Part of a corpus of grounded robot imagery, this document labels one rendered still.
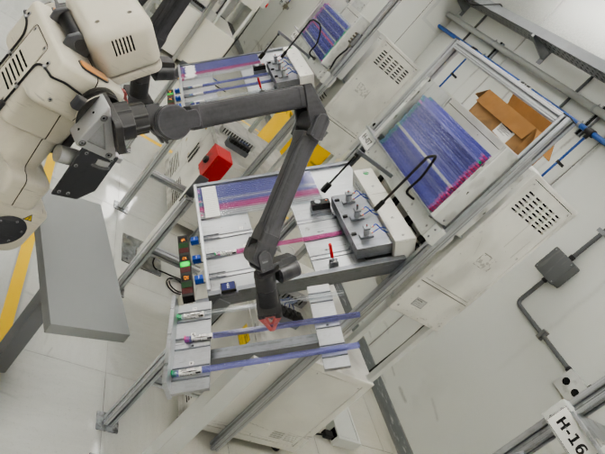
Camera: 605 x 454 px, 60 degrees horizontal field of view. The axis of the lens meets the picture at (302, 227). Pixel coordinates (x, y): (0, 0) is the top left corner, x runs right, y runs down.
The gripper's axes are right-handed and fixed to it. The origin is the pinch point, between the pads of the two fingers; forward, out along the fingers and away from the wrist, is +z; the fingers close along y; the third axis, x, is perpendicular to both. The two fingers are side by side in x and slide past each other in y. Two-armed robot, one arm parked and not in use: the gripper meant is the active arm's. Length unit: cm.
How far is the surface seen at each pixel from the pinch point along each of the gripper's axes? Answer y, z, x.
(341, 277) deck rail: 33.0, 12.1, -26.2
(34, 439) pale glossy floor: 11, 45, 85
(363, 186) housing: 71, -2, -43
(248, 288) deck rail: 29.2, 8.2, 6.8
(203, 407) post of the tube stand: -3.5, 25.4, 24.0
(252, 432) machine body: 38, 96, 16
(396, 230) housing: 42, 1, -49
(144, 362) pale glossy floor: 63, 69, 60
